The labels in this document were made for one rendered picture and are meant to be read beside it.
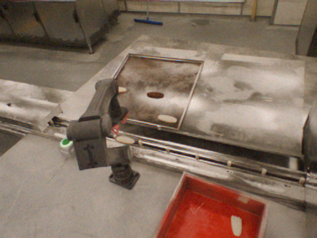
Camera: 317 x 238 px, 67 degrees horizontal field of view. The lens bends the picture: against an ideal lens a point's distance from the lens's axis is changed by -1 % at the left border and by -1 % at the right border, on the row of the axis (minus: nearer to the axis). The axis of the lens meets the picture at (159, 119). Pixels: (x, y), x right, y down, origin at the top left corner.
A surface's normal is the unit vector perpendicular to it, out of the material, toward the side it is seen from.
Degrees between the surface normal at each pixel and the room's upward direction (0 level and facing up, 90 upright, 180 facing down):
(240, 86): 10
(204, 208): 0
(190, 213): 0
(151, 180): 0
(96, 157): 61
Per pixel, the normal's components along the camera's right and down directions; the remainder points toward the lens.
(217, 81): -0.17, -0.59
